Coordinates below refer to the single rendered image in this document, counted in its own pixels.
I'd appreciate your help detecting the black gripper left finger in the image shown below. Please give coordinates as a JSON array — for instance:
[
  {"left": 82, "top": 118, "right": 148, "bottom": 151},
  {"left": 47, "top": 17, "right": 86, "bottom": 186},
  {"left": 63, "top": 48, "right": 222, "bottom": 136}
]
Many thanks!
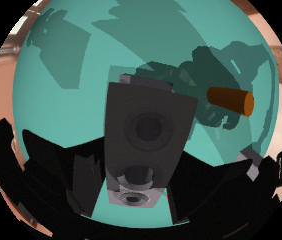
[{"left": 22, "top": 129, "right": 106, "bottom": 217}]

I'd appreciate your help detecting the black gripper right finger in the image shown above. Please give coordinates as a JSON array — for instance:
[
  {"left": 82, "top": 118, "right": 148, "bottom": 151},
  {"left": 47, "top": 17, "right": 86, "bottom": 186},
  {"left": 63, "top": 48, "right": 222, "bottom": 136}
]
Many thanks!
[{"left": 166, "top": 151, "right": 253, "bottom": 224}]

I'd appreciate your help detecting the brown cylinder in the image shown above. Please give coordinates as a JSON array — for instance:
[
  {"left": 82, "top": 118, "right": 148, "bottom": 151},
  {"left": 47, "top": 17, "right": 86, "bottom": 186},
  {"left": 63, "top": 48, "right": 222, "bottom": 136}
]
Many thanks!
[{"left": 206, "top": 87, "right": 254, "bottom": 116}]

